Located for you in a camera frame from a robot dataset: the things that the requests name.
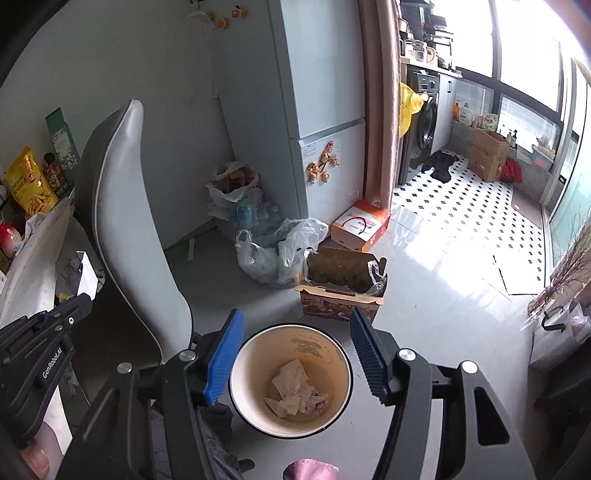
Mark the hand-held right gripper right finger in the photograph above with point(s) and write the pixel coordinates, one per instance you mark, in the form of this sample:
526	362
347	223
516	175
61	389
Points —
371	360

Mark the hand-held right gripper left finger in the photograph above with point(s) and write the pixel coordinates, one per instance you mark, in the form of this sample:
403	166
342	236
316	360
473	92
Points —
224	364

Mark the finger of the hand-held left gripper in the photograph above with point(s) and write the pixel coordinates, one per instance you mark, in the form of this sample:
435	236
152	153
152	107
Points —
74	307
45	318

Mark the cream round bin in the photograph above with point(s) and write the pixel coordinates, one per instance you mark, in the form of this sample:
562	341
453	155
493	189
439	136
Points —
258	369

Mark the white tissue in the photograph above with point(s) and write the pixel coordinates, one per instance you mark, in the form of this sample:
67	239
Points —
291	376
318	401
281	407

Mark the person's left hand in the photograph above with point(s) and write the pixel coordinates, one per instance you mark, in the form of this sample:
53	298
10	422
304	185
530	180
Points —
36	459

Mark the person's dark trouser leg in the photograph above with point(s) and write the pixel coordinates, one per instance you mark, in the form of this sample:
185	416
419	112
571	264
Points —
219	443

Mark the open printed cardboard box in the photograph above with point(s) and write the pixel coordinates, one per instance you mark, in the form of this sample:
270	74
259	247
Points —
341	277

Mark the crumpled white plastic sheet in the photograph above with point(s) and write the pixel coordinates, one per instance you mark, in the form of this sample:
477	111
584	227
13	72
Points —
44	221

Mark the red white peach-shaped vase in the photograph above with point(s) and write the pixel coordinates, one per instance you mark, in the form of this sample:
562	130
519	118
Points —
9	235

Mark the gray upholstered chair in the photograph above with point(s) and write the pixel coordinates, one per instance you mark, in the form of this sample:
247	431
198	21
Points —
129	230

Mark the white plastic bag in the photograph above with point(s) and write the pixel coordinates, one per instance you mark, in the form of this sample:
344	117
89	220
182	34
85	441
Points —
251	261

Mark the pink slipper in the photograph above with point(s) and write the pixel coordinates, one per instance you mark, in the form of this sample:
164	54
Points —
309	470

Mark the yellow snack bag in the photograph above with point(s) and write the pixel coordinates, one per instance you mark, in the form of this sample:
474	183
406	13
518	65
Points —
30	184

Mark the white orange carton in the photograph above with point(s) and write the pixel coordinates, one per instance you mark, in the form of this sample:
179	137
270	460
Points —
360	226

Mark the red snack canister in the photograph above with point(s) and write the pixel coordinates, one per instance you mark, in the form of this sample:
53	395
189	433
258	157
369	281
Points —
55	173

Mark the clear plastic bag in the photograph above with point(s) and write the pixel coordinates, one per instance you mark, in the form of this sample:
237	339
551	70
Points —
300	235

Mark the pack of water bottles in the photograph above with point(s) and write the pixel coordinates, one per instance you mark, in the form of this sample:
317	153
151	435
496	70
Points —
244	214

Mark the tall green box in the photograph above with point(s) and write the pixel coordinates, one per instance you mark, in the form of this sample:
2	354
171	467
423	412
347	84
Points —
62	143

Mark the white paper bag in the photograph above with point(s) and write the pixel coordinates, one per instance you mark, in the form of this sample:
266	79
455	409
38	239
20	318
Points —
554	337

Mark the plastic bag with boxes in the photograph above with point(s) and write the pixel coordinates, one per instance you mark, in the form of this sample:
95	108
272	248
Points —
231	177

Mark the cluster of figure magnets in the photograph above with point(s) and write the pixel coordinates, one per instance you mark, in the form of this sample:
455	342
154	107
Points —
323	161

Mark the black cloth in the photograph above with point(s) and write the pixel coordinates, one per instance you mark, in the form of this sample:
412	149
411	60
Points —
441	164

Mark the dried branches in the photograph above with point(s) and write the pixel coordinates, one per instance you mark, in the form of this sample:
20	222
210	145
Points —
565	272

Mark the red bag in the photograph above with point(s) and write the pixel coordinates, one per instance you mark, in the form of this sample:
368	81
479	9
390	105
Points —
510	170

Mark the large brown cardboard box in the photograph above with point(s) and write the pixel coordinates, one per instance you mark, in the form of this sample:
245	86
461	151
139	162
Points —
487	154

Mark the black washing machine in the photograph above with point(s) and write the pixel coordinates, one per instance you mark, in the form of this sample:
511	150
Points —
422	120

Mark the yellow cloth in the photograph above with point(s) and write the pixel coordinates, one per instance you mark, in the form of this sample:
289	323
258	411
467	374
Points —
408	106

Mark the white green pouches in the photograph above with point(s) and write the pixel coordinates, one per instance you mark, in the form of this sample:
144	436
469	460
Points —
485	121

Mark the detergent bottle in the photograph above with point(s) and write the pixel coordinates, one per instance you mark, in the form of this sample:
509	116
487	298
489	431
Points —
464	110

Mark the white cabinet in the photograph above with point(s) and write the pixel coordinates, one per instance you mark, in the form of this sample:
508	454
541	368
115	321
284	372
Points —
445	92

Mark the light blue refrigerator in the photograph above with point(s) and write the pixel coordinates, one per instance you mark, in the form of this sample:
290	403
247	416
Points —
286	92

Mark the white fridge hook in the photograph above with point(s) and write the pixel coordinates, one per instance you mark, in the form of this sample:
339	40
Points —
198	16

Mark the kitchen appliance rack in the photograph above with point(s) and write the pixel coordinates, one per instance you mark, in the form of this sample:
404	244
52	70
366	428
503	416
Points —
425	32

